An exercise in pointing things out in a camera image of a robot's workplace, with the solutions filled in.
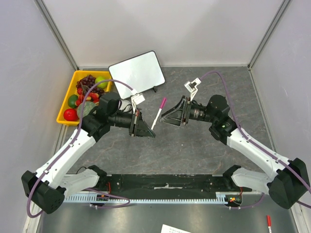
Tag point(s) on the white paper sheet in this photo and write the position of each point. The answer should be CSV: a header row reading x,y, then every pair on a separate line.
x,y
170,229

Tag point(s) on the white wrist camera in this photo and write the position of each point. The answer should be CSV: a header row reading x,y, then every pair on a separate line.
x,y
192,87
136,100

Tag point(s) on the red capped marker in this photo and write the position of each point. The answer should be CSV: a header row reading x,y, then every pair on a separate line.
x,y
269,224

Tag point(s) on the white marker with magenta cap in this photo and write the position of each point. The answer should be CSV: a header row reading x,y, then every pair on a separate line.
x,y
159,112

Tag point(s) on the aluminium corner post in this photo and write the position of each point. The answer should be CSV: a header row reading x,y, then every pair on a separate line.
x,y
269,32
55,31

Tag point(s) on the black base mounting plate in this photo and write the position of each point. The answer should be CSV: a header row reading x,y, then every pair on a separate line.
x,y
166,186

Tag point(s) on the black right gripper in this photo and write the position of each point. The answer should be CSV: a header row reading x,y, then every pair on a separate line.
x,y
185,112

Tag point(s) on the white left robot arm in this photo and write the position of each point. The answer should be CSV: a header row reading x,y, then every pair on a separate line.
x,y
47,187

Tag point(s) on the aluminium left corner post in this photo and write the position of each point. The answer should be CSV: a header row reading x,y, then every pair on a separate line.
x,y
55,31

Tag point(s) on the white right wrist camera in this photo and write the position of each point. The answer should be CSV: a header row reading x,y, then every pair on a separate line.
x,y
192,87

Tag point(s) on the light green apple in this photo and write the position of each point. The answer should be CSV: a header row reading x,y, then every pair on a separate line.
x,y
102,82

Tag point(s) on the red strawberries cluster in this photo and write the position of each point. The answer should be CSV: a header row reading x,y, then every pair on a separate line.
x,y
93,97

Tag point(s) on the yellow plastic fruit tray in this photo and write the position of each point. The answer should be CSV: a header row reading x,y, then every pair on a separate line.
x,y
78,75

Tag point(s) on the purple grape bunch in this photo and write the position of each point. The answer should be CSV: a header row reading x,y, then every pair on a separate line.
x,y
86,83

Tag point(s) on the grey whiteboard eraser sponge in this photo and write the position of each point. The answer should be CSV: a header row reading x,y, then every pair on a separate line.
x,y
125,106

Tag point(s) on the small black framed whiteboard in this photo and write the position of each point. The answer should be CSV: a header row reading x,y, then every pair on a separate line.
x,y
142,72

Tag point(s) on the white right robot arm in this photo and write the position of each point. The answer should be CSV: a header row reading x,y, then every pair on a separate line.
x,y
283,179

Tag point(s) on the green netted melon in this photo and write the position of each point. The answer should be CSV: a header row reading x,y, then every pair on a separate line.
x,y
82,112

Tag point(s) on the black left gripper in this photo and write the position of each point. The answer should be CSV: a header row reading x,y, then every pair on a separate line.
x,y
138,126

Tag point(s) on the red apple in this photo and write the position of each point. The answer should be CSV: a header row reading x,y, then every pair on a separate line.
x,y
70,115

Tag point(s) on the dark green lime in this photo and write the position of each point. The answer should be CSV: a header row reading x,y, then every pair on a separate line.
x,y
72,101

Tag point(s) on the aluminium right corner post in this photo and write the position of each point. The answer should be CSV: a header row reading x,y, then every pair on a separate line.
x,y
269,32

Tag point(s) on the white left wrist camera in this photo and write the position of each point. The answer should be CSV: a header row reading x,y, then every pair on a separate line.
x,y
136,100

